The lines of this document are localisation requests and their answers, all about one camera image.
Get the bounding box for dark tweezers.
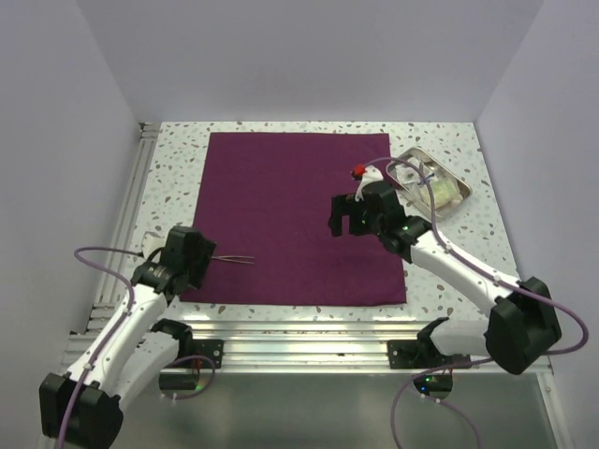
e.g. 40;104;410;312
212;255;255;265

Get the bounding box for green gauze bag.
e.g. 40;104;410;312
420;179;461;209

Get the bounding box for metal tray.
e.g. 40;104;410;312
387;146;472;221

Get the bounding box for purple cloth mat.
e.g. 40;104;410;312
183;133;406;307

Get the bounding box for clear pouch with small parts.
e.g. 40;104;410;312
395;165;421;187

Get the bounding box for clear bag blue white gloves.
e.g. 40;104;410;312
418;169;439;186

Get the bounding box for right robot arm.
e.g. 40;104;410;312
328;181;562;374

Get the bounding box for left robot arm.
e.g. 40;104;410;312
39;225;219;448

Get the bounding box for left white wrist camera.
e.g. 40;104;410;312
140;231;166;259

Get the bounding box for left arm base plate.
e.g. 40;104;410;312
179;339;225;370

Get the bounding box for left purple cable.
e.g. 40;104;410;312
58;246;217;449

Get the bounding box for aluminium frame rails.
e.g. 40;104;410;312
55;121;557;445

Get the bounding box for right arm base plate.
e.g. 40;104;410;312
387;340;471;369

